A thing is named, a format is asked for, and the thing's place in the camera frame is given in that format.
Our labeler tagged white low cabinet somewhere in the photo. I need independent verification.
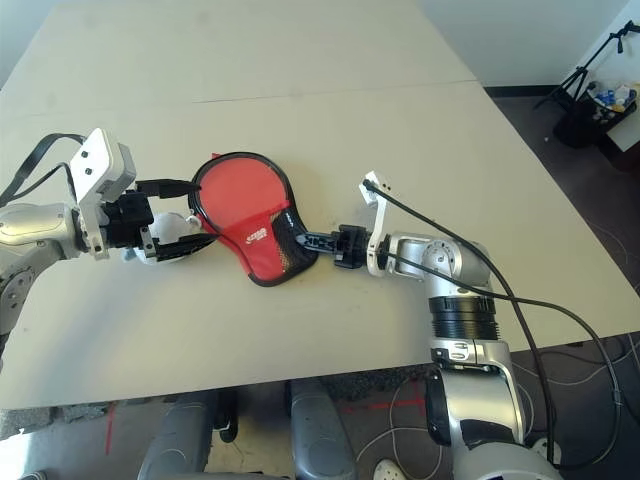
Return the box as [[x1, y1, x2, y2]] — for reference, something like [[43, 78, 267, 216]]
[[605, 102, 640, 153]]

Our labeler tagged white power strip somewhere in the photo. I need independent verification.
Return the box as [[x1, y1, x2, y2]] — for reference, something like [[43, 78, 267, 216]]
[[373, 456, 402, 480]]

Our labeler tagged grey left robot leg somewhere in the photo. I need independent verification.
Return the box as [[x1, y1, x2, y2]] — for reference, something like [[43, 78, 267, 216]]
[[137, 392, 217, 480]]

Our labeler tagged grey robot leg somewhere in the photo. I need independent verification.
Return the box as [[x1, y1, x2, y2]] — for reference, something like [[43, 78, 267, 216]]
[[137, 392, 217, 480], [288, 380, 357, 480]]

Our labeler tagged red black paddle case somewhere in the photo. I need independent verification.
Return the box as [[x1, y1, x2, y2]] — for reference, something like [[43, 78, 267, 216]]
[[188, 149, 319, 289]]

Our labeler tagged red floor tape cross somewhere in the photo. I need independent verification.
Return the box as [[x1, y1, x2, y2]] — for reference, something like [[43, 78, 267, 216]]
[[347, 379, 427, 419]]

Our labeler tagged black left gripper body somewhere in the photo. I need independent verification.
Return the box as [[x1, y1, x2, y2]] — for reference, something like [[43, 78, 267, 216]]
[[102, 189, 155, 252]]

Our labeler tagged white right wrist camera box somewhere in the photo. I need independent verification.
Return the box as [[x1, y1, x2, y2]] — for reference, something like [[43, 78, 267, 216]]
[[357, 169, 397, 277]]

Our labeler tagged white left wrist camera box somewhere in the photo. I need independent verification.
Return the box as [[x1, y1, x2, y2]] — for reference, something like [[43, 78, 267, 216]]
[[68, 127, 137, 260]]

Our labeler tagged grey right robot leg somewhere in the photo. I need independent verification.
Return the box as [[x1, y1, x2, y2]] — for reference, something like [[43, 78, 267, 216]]
[[288, 380, 357, 480]]

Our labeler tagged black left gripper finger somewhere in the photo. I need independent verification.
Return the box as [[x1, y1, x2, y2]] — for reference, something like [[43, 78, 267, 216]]
[[149, 232, 217, 263], [135, 178, 202, 200]]

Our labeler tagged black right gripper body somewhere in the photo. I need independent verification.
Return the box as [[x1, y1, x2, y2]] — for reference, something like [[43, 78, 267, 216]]
[[332, 224, 376, 272]]

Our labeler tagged black bin with bottles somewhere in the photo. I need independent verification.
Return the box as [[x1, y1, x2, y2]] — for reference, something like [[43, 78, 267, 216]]
[[552, 82, 640, 150]]

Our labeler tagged white floor cable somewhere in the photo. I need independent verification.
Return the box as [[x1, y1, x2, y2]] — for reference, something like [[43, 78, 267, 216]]
[[357, 382, 454, 480]]

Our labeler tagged red floor tape strip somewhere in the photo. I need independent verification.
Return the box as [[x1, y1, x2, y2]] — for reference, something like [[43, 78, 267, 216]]
[[103, 403, 117, 455]]

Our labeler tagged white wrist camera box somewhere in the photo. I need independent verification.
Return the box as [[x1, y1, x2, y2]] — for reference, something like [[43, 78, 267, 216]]
[[357, 169, 397, 277], [68, 127, 137, 260]]

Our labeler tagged black flat cable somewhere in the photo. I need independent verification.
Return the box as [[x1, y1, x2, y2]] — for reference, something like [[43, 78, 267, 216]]
[[0, 131, 87, 207]]

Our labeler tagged red ping-pong paddle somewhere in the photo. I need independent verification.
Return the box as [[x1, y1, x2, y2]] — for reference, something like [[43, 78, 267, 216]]
[[199, 159, 284, 234]]

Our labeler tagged black tripod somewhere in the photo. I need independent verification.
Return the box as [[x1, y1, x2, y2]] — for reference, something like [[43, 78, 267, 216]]
[[534, 19, 640, 114]]

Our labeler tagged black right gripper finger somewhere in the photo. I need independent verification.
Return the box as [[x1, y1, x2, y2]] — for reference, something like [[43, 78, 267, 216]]
[[294, 230, 342, 253]]

